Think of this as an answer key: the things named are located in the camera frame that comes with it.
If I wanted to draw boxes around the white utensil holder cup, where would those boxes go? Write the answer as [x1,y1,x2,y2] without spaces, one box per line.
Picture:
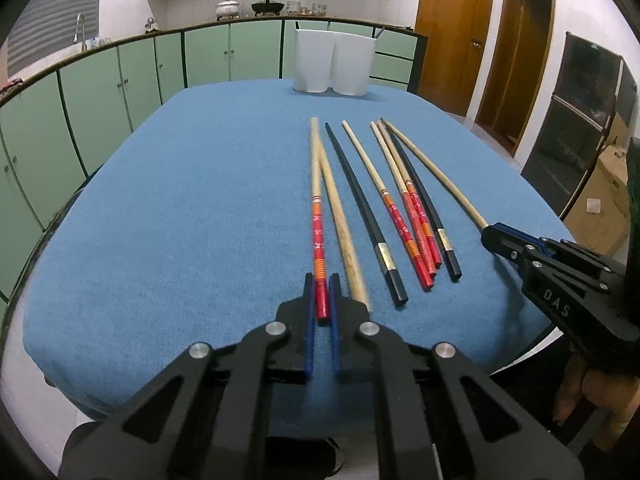
[292,29,335,93]
[331,32,376,97]

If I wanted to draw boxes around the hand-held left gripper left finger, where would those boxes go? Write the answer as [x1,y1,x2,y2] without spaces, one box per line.
[59,272,321,480]

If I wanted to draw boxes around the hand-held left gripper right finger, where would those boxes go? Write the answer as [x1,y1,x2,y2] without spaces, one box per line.
[330,274,587,480]

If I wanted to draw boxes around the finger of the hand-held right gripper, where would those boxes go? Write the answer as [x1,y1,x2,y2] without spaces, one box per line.
[491,222,567,257]
[481,227,532,264]

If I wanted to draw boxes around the wooden door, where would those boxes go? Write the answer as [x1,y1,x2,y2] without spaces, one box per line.
[415,0,496,116]
[475,0,556,156]

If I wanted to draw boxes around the grey window blind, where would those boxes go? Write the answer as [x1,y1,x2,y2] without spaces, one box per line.
[5,0,103,81]

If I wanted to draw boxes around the cardboard box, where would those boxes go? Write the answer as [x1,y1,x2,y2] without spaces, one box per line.
[562,112,636,256]

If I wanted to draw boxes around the red patterned wooden chopstick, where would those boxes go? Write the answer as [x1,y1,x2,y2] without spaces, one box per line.
[376,121,443,268]
[310,117,332,322]
[342,120,435,291]
[370,121,438,281]

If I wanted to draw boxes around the thin plain wooden chopstick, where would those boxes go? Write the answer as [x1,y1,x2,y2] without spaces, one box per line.
[382,118,490,231]

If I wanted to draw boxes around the black glass cabinet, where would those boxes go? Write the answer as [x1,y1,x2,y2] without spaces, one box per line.
[520,32,638,221]

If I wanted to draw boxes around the blue tablecloth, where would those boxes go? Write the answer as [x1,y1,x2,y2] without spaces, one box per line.
[22,77,576,426]

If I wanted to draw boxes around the black chopstick with metal band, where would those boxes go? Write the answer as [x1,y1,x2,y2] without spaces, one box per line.
[325,121,410,307]
[381,119,462,282]

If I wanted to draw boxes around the person's right hand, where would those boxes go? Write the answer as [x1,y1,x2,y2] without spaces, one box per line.
[552,352,636,452]

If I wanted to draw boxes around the thick plain wooden chopstick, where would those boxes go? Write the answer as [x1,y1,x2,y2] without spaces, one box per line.
[314,135,372,313]

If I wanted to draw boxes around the green base cabinets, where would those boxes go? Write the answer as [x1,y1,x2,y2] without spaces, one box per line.
[0,17,431,306]

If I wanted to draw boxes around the black wok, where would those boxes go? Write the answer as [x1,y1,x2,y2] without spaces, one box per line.
[250,0,287,17]

